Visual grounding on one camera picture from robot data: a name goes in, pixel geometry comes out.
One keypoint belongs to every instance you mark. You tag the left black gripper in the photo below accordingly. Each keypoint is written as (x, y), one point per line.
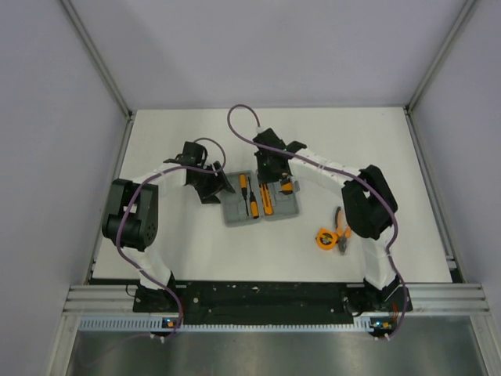
(218, 182)

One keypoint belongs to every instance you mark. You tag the orange black utility knife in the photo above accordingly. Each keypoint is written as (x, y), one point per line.
(266, 199)

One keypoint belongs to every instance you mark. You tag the aluminium front frame rail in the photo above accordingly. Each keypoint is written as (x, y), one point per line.
(432, 299)

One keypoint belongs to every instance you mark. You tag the grey slotted cable duct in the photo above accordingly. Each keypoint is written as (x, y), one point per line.
(164, 325)

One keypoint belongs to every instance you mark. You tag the orange handled pliers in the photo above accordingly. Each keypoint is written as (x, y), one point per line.
(342, 230)

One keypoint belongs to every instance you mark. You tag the grey plastic tool case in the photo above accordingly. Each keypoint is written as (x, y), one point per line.
(233, 207)

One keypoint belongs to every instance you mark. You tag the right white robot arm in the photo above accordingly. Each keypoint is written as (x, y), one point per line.
(368, 203)

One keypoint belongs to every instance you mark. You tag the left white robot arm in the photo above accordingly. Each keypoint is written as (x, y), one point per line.
(131, 217)

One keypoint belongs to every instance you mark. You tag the orange black screwdriver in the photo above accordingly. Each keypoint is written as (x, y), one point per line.
(253, 201)
(243, 189)

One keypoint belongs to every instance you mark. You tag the right aluminium corner post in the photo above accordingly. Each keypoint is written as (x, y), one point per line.
(467, 10)

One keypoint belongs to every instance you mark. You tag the left aluminium corner post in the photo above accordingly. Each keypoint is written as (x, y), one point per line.
(96, 58)

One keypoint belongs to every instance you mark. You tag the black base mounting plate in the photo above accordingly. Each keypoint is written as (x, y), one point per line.
(252, 302)

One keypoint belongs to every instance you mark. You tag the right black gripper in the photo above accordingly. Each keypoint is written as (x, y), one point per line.
(264, 177)

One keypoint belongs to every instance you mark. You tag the orange tape measure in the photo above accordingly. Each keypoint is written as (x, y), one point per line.
(326, 239)

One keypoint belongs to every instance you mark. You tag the aluminium corner post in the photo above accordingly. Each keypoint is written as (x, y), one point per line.
(467, 10)
(96, 58)

